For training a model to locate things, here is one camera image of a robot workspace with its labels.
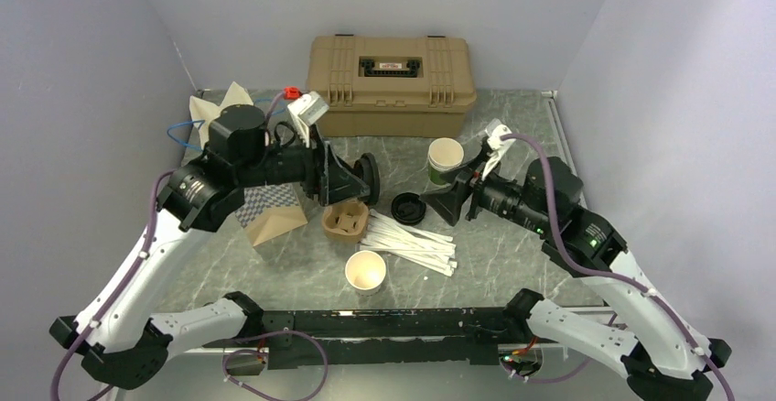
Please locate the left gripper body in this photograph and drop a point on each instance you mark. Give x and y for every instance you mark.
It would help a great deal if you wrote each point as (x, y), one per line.
(312, 175)

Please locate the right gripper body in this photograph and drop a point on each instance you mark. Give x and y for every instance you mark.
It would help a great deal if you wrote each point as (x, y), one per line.
(479, 188)

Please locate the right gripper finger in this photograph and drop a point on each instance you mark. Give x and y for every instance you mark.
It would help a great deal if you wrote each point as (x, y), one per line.
(448, 202)
(473, 164)

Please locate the brown pulp cup carrier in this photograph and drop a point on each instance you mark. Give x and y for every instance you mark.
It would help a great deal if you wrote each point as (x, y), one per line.
(346, 221)

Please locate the paper bag with blue handles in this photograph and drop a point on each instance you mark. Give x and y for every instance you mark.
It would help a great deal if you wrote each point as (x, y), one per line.
(268, 212)

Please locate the white paper cup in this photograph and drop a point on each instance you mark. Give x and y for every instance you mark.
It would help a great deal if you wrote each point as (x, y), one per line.
(366, 271)

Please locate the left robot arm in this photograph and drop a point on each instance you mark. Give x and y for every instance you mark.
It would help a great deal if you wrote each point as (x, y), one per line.
(121, 338)

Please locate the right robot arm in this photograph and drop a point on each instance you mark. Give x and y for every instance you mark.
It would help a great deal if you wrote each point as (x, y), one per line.
(658, 354)

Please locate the black cup lid stack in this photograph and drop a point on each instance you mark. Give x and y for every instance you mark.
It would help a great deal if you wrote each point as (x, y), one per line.
(408, 209)

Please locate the green paper cup stack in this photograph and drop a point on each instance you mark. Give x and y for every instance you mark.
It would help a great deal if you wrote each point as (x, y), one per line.
(443, 154)

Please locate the pile of wrapped straws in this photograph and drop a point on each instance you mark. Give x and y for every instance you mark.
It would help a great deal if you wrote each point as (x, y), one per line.
(433, 251)

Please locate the tan plastic toolbox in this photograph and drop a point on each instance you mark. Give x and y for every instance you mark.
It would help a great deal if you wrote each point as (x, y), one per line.
(412, 87)

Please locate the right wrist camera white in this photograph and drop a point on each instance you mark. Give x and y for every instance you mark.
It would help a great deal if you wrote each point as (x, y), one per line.
(498, 141)

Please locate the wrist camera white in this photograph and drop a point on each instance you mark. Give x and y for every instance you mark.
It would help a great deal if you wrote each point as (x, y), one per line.
(498, 141)
(305, 111)

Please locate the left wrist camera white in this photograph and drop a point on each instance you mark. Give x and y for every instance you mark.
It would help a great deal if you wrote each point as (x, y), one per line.
(305, 111)

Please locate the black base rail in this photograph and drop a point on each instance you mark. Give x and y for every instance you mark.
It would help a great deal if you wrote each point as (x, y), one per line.
(477, 336)

